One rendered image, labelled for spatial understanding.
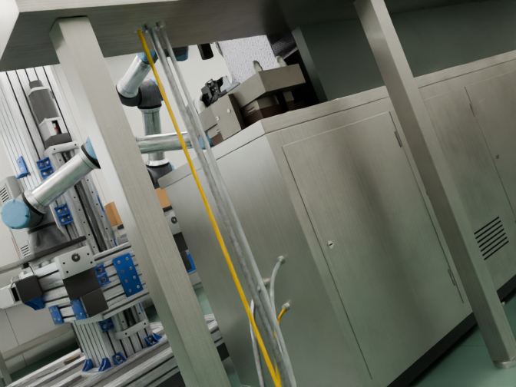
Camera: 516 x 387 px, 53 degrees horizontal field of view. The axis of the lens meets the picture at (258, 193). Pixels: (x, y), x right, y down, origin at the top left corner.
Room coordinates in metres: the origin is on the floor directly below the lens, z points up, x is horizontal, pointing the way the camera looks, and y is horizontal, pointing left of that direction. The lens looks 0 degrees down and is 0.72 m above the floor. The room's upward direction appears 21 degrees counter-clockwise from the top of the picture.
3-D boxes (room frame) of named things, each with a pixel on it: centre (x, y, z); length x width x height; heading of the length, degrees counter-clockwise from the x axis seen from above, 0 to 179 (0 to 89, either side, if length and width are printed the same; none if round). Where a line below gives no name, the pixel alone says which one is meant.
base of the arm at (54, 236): (2.17, 0.89, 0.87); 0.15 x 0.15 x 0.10
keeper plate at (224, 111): (1.55, 0.00, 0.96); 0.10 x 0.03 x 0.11; 37
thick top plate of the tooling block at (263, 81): (1.62, -0.06, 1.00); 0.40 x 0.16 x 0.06; 37
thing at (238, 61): (1.72, -0.13, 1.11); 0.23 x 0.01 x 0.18; 37
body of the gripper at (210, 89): (1.91, 0.01, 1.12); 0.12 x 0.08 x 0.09; 38
